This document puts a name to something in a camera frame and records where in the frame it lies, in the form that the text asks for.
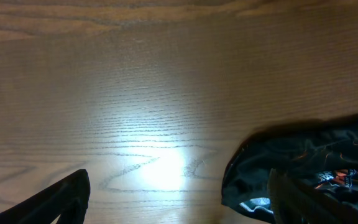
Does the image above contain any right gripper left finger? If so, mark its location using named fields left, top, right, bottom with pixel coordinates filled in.
left=0, top=169, right=91, bottom=224

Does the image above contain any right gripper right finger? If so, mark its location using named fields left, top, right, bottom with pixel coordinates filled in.
left=267, top=169, right=358, bottom=224

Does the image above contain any black patterned garment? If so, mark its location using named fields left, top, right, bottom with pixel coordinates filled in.
left=221, top=114, right=358, bottom=223

